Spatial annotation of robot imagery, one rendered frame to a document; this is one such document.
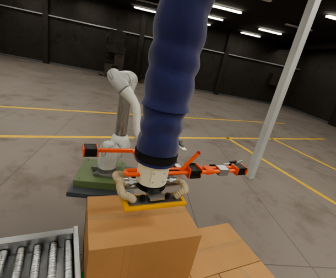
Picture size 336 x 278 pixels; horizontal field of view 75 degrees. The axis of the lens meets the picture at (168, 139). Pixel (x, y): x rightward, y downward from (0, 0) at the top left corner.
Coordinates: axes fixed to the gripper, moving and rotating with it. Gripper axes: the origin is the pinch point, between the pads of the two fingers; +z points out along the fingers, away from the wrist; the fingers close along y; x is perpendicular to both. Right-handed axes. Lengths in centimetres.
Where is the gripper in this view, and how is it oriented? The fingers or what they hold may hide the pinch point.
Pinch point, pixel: (182, 159)
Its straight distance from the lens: 142.0
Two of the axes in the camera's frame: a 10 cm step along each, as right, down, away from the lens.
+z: 3.8, 4.0, -8.3
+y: -1.9, 9.2, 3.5
